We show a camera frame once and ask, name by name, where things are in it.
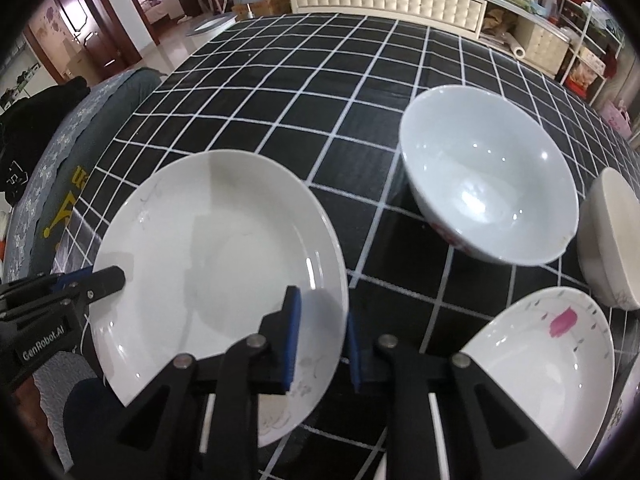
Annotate plain white plate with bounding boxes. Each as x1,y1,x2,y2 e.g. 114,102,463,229
89,150,349,445

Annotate cream white bowl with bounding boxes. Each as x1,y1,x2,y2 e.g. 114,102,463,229
577,167,639,311

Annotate white bowl blue tint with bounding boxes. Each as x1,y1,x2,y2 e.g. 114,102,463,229
398,84,578,266

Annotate white plate pink petals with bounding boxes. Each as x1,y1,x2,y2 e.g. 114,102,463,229
462,287,615,467

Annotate grey floral sofa cover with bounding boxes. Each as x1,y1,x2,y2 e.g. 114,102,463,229
1,67,160,283

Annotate dark wooden door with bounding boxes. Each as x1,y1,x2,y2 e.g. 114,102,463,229
24,0,132,86

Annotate white mop bucket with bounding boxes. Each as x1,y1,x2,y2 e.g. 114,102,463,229
186,12,236,37

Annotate black white grid tablecloth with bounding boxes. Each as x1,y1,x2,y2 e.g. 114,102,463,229
46,12,640,480

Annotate pink shopping bag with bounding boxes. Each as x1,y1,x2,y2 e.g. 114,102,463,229
600,101,632,140

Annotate white paper roll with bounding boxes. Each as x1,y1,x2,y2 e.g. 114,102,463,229
501,32,526,60

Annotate cream tufted TV cabinet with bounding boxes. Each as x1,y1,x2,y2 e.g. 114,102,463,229
290,0,570,77

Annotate white metal shelf rack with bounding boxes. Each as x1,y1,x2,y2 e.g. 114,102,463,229
558,0,625,105

